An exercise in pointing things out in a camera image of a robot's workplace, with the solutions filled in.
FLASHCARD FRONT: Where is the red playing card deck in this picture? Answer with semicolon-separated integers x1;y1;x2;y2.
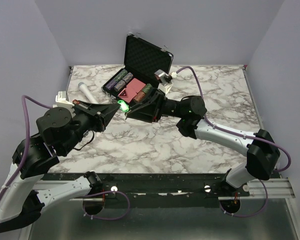
117;78;146;104

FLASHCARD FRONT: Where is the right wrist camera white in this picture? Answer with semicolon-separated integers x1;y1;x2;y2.
154;69;177;95

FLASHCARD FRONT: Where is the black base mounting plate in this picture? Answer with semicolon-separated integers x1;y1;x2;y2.
41;171;253;209

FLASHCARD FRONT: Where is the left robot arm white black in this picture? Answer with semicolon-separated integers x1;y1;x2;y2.
0;100;120;233

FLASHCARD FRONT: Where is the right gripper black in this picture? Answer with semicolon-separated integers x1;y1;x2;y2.
125;87;186;124

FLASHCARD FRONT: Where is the orange poker chip row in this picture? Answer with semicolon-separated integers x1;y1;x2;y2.
133;83;153;103

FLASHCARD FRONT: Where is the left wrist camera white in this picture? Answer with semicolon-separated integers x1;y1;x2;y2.
52;91;73;109

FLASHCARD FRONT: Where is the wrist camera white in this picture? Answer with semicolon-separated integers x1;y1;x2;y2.
52;91;73;109
154;69;177;95

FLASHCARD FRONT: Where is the purple poker chip row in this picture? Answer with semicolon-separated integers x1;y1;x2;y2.
105;79;120;91

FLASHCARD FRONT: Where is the black poker chip case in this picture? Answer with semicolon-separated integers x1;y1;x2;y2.
101;33;174;106

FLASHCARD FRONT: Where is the green key tag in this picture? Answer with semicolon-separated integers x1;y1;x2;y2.
117;100;130;113

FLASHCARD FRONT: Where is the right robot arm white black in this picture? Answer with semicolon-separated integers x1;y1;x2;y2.
125;89;280;196

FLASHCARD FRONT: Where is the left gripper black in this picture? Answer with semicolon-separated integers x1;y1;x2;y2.
61;99;121;155

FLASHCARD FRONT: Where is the green poker chip row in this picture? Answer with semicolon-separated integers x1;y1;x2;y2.
114;69;134;83

